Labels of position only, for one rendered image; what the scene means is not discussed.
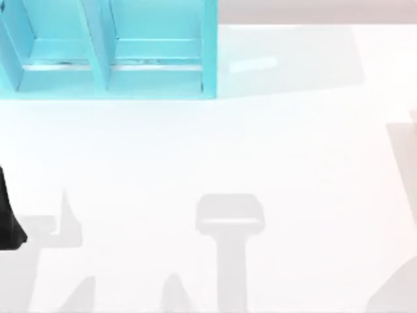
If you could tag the light blue rack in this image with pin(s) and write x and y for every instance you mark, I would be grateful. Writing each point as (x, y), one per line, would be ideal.
(156, 49)

